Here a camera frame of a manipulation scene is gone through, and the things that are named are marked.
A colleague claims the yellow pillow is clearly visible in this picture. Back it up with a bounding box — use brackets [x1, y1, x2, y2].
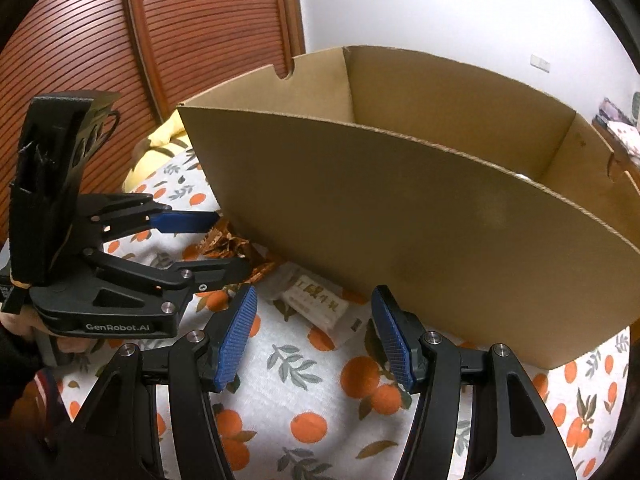
[122, 110, 202, 194]

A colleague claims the wooden slatted wardrobe door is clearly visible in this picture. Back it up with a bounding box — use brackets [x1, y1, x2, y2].
[0, 0, 307, 243]

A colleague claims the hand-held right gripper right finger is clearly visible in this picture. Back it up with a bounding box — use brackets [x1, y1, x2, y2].
[371, 285, 579, 480]

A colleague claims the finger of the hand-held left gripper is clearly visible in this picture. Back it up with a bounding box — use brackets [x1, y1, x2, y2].
[75, 192, 221, 242]
[82, 247, 252, 312]

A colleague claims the beige nougat packet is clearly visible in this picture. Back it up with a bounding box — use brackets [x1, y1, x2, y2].
[272, 262, 372, 352]

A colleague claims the person's left hand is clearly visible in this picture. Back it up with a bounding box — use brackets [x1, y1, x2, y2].
[0, 306, 103, 361]

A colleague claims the person's left forearm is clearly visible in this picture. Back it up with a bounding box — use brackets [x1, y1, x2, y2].
[0, 332, 58, 441]

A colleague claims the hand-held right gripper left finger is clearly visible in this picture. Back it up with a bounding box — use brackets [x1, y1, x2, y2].
[55, 284, 259, 480]

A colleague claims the brown cardboard box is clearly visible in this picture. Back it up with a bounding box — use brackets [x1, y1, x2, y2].
[177, 45, 640, 372]

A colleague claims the row of small desk items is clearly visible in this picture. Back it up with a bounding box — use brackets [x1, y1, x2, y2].
[592, 91, 640, 162]

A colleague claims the orange-brown wrapper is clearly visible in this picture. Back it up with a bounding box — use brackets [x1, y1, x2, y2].
[197, 220, 281, 287]

